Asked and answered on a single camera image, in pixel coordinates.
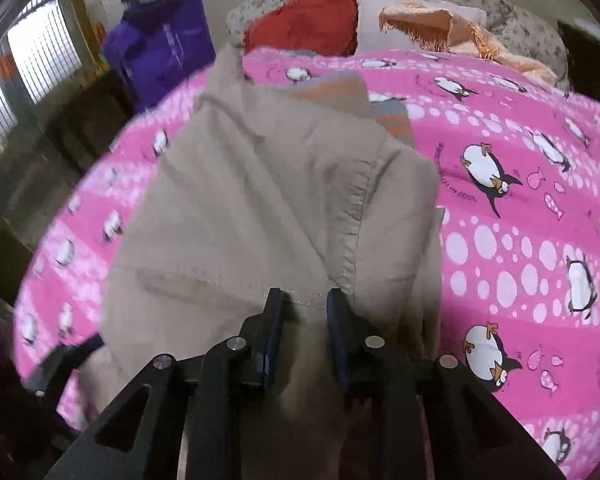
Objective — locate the white pillow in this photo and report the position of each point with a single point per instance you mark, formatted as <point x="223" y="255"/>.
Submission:
<point x="370" y="15"/>

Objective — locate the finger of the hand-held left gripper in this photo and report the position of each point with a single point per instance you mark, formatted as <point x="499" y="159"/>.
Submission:
<point x="65" y="365"/>

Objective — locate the red pillow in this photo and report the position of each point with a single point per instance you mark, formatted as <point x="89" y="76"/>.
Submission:
<point x="300" y="20"/>

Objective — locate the red paper sticker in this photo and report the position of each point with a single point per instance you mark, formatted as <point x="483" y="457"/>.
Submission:
<point x="7" y="67"/>
<point x="100" y="31"/>

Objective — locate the person's left forearm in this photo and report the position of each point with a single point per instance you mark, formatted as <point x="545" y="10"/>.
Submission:
<point x="10" y="385"/>

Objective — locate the peach fringed towel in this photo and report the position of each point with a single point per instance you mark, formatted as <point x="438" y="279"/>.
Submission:
<point x="430" y="25"/>

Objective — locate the purple tote bag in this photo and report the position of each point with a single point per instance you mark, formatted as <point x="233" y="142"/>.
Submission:
<point x="160" y="50"/>

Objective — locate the beige zip jacket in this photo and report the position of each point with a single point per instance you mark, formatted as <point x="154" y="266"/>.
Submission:
<point x="260" y="200"/>

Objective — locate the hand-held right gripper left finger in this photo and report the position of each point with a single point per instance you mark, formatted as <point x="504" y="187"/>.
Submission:
<point x="272" y="330"/>

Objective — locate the dark wooden cabinet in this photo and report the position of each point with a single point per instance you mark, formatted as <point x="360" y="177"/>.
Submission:
<point x="580" y="50"/>

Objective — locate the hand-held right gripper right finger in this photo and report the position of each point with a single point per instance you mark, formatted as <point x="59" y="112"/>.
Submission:
<point x="337" y="340"/>

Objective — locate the pink penguin print blanket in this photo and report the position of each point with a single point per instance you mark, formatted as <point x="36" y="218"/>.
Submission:
<point x="505" y="260"/>

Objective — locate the grid window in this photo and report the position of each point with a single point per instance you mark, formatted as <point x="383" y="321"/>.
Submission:
<point x="35" y="55"/>

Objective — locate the dark low cabinet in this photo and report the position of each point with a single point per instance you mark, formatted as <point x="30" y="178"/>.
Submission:
<point x="55" y="150"/>

